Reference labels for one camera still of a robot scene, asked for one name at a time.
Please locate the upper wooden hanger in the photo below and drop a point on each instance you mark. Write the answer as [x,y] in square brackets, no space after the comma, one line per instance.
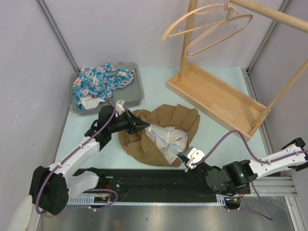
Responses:
[193,11]

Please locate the wooden clothes rack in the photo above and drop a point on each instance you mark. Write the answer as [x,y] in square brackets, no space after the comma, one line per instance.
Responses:
[220,101]

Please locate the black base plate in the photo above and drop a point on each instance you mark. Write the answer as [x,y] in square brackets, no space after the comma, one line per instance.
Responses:
[153,186]

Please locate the lower wooden hanger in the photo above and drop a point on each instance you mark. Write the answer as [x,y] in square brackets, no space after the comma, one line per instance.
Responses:
[232,24]

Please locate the blue floral cloth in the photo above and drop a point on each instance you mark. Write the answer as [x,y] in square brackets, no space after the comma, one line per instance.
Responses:
[97,85]

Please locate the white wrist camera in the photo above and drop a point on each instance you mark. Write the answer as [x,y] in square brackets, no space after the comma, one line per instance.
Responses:
[194,156]
[120,107]

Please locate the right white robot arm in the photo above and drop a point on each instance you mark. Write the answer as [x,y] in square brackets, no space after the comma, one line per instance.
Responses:
[236,177]

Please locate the tan brown skirt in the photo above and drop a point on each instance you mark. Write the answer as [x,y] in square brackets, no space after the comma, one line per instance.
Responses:
[142,146]

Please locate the wooden hanger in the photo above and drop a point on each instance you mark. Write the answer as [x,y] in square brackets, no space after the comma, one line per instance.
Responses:
[232,24]
[193,11]

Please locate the grey plastic tray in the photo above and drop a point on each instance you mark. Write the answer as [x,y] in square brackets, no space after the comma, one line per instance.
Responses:
[132,94]

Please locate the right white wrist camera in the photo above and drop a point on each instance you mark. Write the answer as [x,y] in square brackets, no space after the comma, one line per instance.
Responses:
[194,156]

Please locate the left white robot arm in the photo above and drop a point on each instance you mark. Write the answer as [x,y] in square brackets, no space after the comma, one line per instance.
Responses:
[52,187]

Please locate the light blue wire hanger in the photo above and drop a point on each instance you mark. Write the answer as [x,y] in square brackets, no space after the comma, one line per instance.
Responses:
[172,140]

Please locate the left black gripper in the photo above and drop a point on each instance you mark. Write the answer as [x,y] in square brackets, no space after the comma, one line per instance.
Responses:
[134,124]

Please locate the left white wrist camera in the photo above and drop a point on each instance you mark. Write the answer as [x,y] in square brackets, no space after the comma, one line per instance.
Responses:
[120,107]

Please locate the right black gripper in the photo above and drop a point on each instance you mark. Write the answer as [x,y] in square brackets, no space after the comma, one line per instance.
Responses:
[185,160]

